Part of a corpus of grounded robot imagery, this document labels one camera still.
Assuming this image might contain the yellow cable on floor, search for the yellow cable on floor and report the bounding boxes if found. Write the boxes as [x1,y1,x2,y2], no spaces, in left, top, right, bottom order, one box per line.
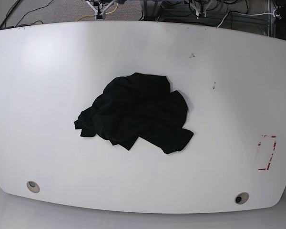
[76,4,119,22]

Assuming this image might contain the right table cable grommet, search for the right table cable grommet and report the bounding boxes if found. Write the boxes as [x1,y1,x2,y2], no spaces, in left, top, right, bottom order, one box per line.
[235,192,249,205]

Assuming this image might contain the left table cable grommet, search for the left table cable grommet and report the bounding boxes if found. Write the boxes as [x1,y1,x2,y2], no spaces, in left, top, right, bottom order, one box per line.
[27,181,40,193]

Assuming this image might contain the aluminium frame stand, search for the aluminium frame stand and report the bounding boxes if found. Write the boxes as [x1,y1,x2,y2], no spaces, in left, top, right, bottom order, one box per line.
[141,0,163,21]

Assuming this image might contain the table cable grommet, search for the table cable grommet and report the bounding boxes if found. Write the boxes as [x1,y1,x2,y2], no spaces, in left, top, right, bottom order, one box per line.
[27,181,40,193]
[235,192,249,205]

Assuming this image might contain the black t-shirt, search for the black t-shirt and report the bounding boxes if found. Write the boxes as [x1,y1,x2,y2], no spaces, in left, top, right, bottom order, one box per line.
[74,73,194,154]

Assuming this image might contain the red tape rectangle marking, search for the red tape rectangle marking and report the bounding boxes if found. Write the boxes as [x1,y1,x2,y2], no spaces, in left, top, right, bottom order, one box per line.
[254,135,277,171]

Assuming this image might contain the white cable on floor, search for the white cable on floor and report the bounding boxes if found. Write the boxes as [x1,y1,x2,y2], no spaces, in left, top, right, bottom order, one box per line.
[216,10,275,28]

